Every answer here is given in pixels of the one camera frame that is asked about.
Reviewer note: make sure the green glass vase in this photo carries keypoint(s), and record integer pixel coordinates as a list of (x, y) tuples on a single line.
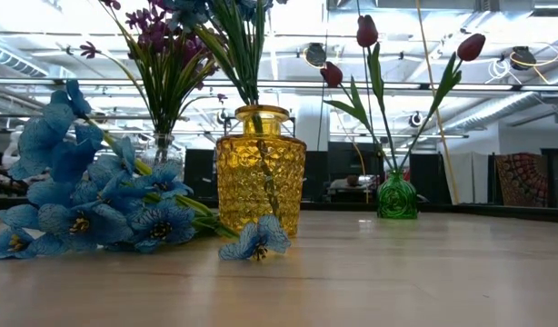
[(396, 200)]

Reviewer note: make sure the white partition panel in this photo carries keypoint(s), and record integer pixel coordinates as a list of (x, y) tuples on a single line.
[(470, 177)]

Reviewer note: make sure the patterned red tapestry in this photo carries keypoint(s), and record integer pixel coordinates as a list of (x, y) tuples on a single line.
[(522, 179)]

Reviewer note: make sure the black partition panel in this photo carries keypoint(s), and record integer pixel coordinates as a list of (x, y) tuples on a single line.
[(199, 172), (426, 179), (347, 159)]

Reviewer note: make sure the clear glass vase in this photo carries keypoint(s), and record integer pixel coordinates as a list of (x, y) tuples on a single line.
[(163, 152)]

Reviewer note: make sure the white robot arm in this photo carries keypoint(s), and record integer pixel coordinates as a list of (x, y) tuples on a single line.
[(8, 156)]

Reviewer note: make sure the green grass sprig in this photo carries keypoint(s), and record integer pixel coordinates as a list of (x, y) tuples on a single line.
[(224, 54)]

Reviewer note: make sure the red artificial tulip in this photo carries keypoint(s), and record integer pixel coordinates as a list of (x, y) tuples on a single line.
[(332, 75), (471, 46), (366, 31)]

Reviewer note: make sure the yellow glass vase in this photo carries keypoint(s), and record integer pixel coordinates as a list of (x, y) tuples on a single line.
[(242, 191)]

